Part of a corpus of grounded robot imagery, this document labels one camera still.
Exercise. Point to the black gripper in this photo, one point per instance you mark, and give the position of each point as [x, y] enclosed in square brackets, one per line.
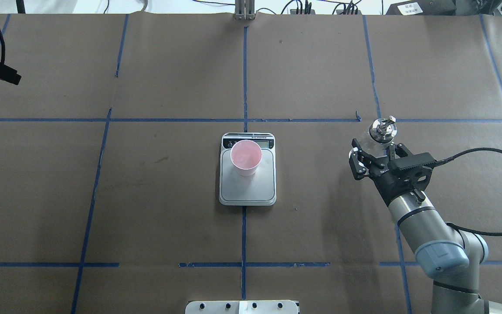
[388, 183]

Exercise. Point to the clear glass sauce bottle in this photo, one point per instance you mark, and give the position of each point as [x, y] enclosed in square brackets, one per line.
[377, 138]

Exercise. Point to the pink plastic cup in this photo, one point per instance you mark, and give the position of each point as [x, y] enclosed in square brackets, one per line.
[246, 156]

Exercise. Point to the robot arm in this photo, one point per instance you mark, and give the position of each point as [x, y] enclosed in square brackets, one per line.
[450, 255]

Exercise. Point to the white digital kitchen scale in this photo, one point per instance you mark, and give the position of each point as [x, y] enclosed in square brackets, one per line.
[258, 189]

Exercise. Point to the black box with label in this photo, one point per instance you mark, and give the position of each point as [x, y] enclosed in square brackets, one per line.
[423, 7]

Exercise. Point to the brown paper table cover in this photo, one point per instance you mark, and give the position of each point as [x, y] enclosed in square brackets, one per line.
[151, 161]

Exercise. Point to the aluminium frame post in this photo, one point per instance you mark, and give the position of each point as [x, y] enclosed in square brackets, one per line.
[244, 10]

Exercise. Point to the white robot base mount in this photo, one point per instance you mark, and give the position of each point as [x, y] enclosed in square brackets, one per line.
[243, 307]

